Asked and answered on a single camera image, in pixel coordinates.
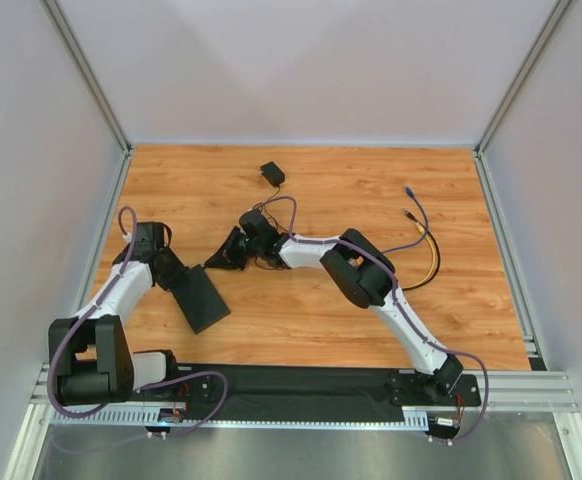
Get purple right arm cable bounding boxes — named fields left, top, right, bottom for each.
left=260, top=195, right=492, bottom=447

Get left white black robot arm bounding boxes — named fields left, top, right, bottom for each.
left=47, top=222, right=188, bottom=418

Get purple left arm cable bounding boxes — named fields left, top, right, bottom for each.
left=46, top=205, right=230, bottom=440

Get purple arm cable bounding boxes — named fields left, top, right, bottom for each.
left=46, top=205, right=230, bottom=440
left=260, top=195, right=492, bottom=447

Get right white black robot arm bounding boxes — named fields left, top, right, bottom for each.
left=204, top=209, right=463, bottom=396

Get black power adapter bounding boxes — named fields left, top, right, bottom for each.
left=260, top=161, right=286, bottom=188

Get right aluminium frame post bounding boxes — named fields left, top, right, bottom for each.
left=474, top=0, right=577, bottom=154

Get black network switch box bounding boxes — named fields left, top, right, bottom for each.
left=168, top=265, right=230, bottom=334

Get aluminium frame post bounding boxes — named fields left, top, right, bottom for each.
left=474, top=0, right=577, bottom=154
left=39, top=0, right=133, bottom=153

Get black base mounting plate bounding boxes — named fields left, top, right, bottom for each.
left=130, top=363, right=482, bottom=420

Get left aluminium frame post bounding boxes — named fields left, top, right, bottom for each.
left=39, top=0, right=133, bottom=153

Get grey slotted cable duct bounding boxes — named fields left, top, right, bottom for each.
left=50, top=404, right=429, bottom=431

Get thin black adapter cord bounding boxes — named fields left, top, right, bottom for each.
left=200, top=185, right=292, bottom=274

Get front aluminium frame rail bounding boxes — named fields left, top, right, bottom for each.
left=55, top=364, right=576, bottom=420

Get blue ethernet cable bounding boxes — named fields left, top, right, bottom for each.
left=383, top=185, right=430, bottom=255

